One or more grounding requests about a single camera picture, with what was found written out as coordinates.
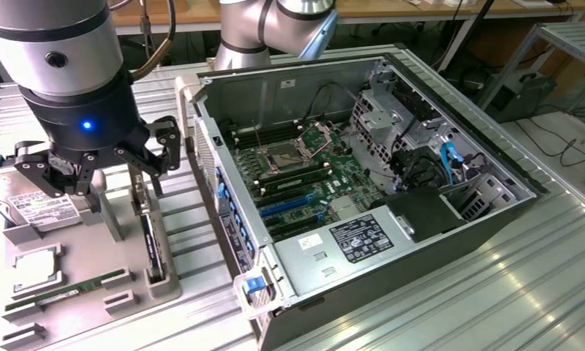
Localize grey parts rack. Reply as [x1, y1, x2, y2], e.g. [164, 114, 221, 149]
[0, 160, 184, 351]

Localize blue wire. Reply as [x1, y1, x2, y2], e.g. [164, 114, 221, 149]
[437, 140, 465, 188]

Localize silver hard disk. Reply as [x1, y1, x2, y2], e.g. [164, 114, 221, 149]
[0, 170, 86, 232]

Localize black wire bundle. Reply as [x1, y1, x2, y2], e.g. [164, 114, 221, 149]
[388, 145, 445, 192]

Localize CPU chip with silver lid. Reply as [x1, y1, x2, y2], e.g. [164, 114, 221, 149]
[12, 249, 64, 293]

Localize metal disk bay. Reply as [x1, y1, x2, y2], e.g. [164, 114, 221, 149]
[349, 88, 445, 192]

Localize green loose RAM stick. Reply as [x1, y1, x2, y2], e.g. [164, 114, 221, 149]
[4, 268, 130, 312]

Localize blue expansion slot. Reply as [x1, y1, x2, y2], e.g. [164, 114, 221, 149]
[258, 193, 314, 217]

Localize metal socket cover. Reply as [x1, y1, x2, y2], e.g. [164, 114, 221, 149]
[296, 121, 336, 151]

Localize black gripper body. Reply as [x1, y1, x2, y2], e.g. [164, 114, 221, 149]
[17, 68, 150, 159]

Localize black floor cables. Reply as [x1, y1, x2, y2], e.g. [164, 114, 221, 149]
[510, 102, 585, 184]

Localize brass and black arm hose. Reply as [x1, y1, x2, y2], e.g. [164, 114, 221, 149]
[106, 0, 177, 80]

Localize black expansion slot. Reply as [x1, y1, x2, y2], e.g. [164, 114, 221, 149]
[264, 209, 324, 228]
[269, 215, 333, 239]

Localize CPU socket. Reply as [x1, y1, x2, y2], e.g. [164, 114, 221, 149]
[264, 140, 306, 173]

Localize black stand pole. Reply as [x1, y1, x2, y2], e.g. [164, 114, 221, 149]
[437, 0, 500, 74]

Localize installed green RAM stick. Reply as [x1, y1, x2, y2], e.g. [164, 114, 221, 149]
[257, 169, 333, 195]

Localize graphics card with metal bracket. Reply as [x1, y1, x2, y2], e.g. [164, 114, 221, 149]
[132, 174, 169, 284]

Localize black RAM slot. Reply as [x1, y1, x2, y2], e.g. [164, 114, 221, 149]
[253, 162, 330, 186]
[234, 129, 304, 150]
[230, 123, 300, 143]

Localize open grey PC case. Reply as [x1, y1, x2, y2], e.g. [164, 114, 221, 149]
[174, 50, 550, 351]

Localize metal slat shelf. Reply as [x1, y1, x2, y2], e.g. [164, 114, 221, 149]
[477, 20, 585, 111]

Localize black looped wire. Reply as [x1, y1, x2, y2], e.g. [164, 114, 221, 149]
[305, 81, 361, 118]

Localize silver chipset heat sink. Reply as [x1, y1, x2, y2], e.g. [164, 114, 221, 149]
[328, 197, 368, 217]

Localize blue case latch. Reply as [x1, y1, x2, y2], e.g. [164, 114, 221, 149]
[241, 276, 265, 294]

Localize black equipment box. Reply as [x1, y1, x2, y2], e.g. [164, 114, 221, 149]
[490, 72, 560, 124]

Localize grey power supply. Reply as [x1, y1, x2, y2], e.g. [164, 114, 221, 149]
[270, 204, 416, 298]

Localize wooden desk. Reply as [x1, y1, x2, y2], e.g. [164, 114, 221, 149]
[110, 0, 585, 27]

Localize green motherboard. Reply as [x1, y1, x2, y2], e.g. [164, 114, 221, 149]
[226, 116, 397, 243]

